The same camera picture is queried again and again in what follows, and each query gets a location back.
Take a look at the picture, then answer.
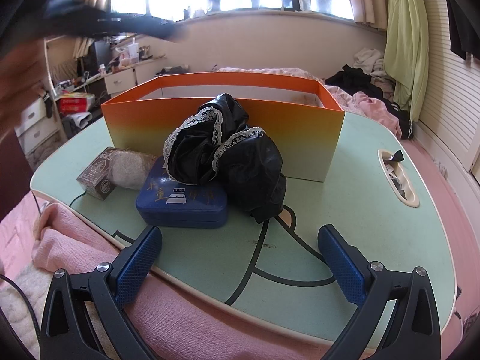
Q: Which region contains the white drawer cabinet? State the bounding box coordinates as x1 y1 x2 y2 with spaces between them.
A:
104 58 164 97

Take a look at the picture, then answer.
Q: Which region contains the orange cardboard box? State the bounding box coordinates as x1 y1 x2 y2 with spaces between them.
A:
102 72 345 182

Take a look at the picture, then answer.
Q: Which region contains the person's hand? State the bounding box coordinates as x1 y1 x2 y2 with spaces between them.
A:
0 40 47 140

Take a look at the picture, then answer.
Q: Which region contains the black clothes pile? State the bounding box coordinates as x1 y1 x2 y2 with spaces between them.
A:
325 65 412 139

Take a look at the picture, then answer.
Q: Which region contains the yellow-green curtain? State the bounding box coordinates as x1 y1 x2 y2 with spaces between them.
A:
384 0 429 122

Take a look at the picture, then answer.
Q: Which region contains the brown patterned small box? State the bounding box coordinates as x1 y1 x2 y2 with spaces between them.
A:
76 147 116 201

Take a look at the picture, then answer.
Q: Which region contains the white knitted pouch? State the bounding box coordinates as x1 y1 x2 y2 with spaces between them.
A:
108 150 157 190

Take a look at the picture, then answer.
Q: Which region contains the black lace-trimmed garment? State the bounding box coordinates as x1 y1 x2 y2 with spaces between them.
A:
163 94 287 224

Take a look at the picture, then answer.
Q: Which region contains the pink floral quilt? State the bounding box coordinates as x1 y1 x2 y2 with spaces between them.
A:
215 67 402 139

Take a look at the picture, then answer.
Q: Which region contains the blue tin case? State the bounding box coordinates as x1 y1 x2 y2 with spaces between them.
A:
135 158 228 228

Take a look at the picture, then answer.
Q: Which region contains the red snack package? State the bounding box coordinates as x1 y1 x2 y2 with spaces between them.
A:
56 92 95 116

